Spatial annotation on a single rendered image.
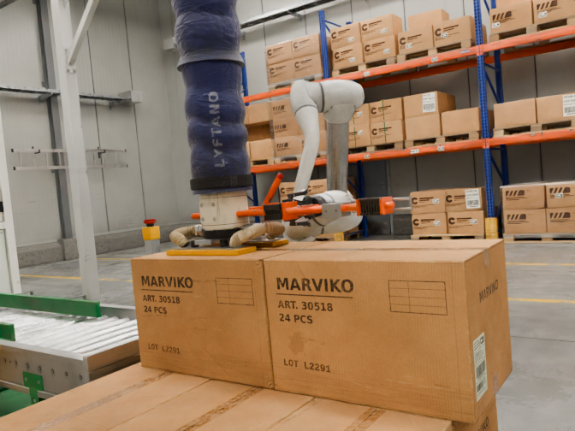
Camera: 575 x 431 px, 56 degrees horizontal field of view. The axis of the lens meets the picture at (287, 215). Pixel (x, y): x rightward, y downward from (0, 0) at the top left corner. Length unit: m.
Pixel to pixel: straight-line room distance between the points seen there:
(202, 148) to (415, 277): 0.88
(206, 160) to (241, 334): 0.60
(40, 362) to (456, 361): 1.62
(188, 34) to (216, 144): 0.38
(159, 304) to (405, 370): 0.90
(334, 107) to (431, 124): 6.86
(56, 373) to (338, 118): 1.54
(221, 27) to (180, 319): 0.99
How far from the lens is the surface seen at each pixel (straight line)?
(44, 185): 12.34
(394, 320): 1.45
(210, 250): 1.84
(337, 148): 2.49
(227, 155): 1.88
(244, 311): 1.71
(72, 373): 2.24
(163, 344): 2.01
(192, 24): 1.95
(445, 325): 1.41
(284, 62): 10.64
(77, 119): 5.58
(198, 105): 1.90
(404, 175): 10.79
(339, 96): 2.39
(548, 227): 8.73
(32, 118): 12.43
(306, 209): 1.72
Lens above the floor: 1.16
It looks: 3 degrees down
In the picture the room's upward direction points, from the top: 5 degrees counter-clockwise
